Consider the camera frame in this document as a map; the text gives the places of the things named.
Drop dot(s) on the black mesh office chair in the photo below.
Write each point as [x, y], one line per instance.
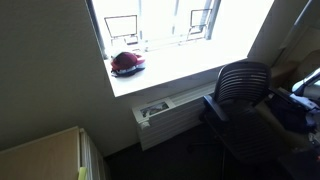
[231, 113]

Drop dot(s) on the yellow sticky note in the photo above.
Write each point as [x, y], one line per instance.
[82, 175]

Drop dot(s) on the beige drawer cabinet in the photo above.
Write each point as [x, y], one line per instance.
[54, 157]

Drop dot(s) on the white wall heater unit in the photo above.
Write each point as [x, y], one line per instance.
[165, 118]

